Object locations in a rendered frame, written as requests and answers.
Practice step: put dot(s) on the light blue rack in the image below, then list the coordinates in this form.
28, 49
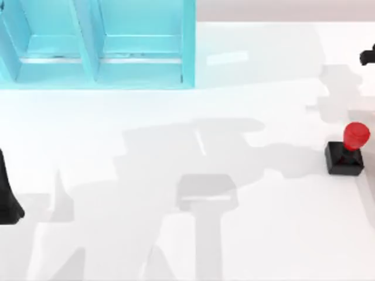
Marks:
88, 44

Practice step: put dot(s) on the red and black stamp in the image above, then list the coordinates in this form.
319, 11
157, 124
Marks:
348, 155

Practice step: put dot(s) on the black right gripper tip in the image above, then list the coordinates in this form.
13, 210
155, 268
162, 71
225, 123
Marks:
368, 56

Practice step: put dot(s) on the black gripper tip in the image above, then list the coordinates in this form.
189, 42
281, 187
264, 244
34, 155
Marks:
368, 56
7, 199

